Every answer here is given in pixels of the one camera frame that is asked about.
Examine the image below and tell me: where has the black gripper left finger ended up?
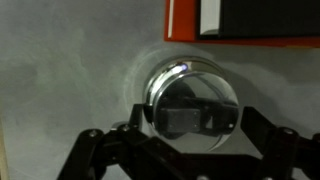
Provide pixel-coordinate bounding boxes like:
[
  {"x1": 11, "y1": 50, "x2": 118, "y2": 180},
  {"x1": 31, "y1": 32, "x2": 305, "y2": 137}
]
[{"x1": 57, "y1": 104, "x2": 187, "y2": 180}]

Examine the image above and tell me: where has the orange book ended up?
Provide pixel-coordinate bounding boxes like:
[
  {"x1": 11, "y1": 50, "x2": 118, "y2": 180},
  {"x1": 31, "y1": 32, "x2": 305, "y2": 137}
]
[{"x1": 164, "y1": 0, "x2": 320, "y2": 48}]

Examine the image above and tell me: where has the grey coffee table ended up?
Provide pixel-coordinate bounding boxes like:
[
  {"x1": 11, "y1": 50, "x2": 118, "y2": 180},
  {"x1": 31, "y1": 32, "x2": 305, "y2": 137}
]
[{"x1": 0, "y1": 0, "x2": 320, "y2": 180}]

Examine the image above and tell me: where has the silver candle tin lid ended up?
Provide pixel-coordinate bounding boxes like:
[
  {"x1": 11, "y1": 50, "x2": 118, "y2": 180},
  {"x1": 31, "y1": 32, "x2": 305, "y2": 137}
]
[{"x1": 143, "y1": 56, "x2": 239, "y2": 153}]

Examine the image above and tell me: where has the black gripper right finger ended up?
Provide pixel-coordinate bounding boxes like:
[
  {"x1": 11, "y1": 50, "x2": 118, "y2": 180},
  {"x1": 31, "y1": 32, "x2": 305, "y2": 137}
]
[{"x1": 187, "y1": 107, "x2": 320, "y2": 180}]

